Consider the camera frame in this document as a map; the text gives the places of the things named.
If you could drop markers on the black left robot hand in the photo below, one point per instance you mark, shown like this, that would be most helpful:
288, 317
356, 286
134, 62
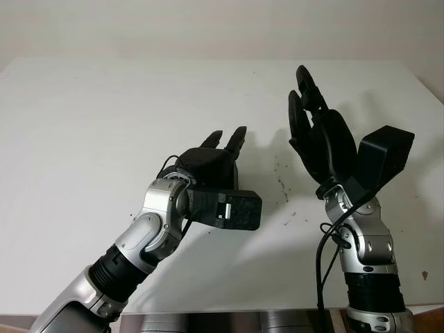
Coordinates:
208, 166

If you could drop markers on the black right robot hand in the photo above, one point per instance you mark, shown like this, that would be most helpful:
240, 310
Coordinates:
329, 145

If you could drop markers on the silver robot torso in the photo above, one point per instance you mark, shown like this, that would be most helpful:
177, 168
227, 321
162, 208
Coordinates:
277, 322

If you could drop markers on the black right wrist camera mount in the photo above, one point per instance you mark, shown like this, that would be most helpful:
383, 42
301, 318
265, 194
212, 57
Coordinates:
381, 156

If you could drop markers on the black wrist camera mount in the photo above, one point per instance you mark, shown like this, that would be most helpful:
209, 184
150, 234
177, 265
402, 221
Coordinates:
243, 211
381, 156

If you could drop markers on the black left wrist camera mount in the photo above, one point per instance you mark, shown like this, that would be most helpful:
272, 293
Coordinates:
243, 211

